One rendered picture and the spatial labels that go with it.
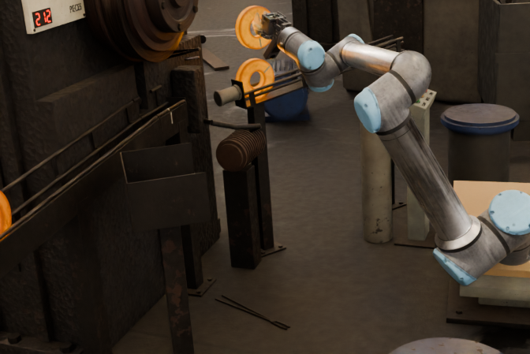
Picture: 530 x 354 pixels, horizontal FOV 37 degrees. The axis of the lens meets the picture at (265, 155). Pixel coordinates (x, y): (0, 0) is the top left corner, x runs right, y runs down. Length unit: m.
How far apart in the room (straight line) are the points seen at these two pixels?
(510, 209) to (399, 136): 0.48
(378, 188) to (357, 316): 0.61
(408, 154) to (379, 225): 0.96
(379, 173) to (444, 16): 2.03
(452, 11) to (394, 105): 2.78
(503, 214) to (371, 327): 0.57
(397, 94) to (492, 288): 0.81
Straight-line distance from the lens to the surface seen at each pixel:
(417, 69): 2.23
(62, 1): 2.39
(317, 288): 2.91
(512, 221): 2.51
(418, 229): 3.21
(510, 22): 4.25
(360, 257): 3.12
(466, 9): 4.90
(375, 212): 3.17
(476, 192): 2.84
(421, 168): 2.30
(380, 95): 2.19
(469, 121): 3.31
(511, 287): 2.70
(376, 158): 3.08
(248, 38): 2.90
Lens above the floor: 1.42
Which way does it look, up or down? 19 degrees down
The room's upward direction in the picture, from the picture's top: 4 degrees counter-clockwise
